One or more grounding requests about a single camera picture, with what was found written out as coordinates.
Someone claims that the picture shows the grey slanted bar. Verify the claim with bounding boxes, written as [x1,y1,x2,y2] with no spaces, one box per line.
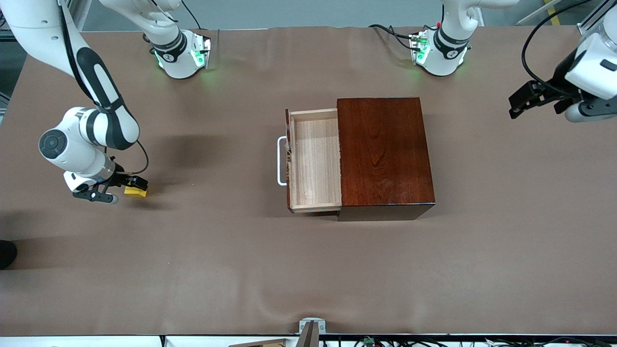
[516,0,563,26]

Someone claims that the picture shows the tangled black cables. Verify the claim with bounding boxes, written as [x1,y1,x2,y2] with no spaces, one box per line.
[322,336,617,347]

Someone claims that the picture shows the black round object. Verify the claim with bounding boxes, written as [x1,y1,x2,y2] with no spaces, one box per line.
[0,240,18,270]

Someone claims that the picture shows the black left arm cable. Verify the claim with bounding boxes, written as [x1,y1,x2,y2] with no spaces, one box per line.
[522,0,592,91]

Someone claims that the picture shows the brown table mat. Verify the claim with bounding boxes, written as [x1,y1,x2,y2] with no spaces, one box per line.
[0,26,617,336]

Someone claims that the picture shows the aluminium frame profile with bracket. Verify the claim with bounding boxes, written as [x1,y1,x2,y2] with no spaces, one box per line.
[577,9,604,37]

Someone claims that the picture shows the brown cardboard piece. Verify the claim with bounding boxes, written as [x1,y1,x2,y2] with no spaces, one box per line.
[227,338,288,347]

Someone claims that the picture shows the grey metal clamp bracket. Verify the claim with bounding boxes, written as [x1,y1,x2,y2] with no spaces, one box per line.
[296,318,327,347]

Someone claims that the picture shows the wooden drawer with white handle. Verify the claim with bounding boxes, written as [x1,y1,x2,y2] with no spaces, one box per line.
[277,108,343,214]

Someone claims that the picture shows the dark brown wooden cabinet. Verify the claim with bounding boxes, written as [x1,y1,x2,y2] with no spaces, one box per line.
[336,97,436,222]

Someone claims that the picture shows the black left base cables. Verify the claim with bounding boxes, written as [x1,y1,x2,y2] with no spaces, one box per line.
[368,23,421,52]

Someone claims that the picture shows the black right base cable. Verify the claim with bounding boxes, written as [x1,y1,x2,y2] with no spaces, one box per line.
[180,0,203,31]

